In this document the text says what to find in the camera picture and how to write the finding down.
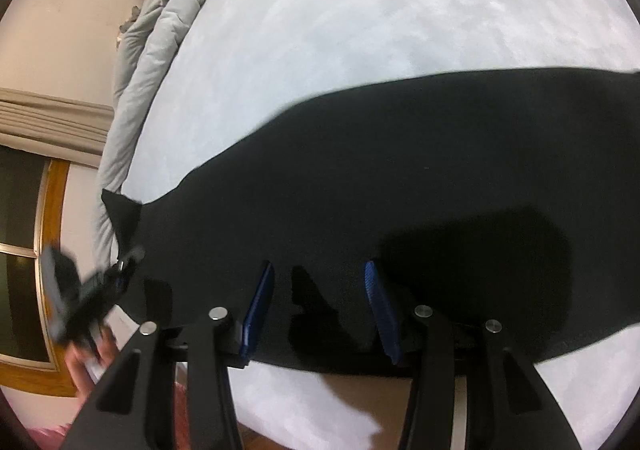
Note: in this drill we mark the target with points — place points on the pink left sleeve forearm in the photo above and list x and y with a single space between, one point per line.
49 438

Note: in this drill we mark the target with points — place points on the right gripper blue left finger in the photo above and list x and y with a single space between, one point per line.
257 311

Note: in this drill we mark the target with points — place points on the black pants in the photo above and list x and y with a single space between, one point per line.
510 195

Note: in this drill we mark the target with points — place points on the grey quilted duvet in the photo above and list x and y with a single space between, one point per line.
150 55

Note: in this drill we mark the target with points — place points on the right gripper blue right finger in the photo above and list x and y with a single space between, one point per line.
382 312

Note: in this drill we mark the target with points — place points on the wooden window frame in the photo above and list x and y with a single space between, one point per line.
32 195

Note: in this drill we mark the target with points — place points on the beige curtain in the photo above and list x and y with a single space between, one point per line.
54 127

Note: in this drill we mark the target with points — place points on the person's left hand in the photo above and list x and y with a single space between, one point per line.
85 366

